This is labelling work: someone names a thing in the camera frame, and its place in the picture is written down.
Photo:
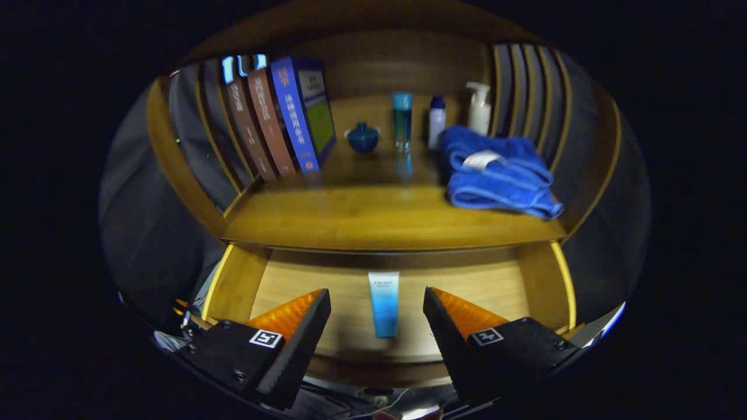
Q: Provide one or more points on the white bottle with blue cap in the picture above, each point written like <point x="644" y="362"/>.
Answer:
<point x="436" y="125"/>

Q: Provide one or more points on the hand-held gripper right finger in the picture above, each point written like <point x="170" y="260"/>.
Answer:
<point x="452" y="344"/>

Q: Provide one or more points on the wooden countertop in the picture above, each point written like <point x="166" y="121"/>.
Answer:
<point x="362" y="216"/>

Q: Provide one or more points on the small blue lidded bowl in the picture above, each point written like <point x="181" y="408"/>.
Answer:
<point x="362" y="139"/>

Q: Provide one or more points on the black backdrop cloth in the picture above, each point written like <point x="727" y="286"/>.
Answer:
<point x="146" y="233"/>

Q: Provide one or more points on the white pump bottle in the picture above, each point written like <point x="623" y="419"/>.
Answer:
<point x="480" y="114"/>

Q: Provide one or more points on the light blue tube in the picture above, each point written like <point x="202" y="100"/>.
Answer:
<point x="384" y="303"/>

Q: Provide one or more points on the blue book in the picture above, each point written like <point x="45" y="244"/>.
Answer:
<point x="295" y="116"/>

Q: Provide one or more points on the wooden drawer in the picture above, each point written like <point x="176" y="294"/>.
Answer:
<point x="327" y="283"/>

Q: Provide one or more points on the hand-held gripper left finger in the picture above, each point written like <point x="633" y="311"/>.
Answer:
<point x="299" y="344"/>

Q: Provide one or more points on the teal clear bottle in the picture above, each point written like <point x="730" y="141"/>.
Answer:
<point x="401" y="119"/>

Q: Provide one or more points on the brown book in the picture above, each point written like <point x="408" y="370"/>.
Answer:
<point x="271" y="122"/>
<point x="248" y="128"/>

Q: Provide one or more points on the folded blue towel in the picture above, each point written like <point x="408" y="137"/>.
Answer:
<point x="502" y="186"/>

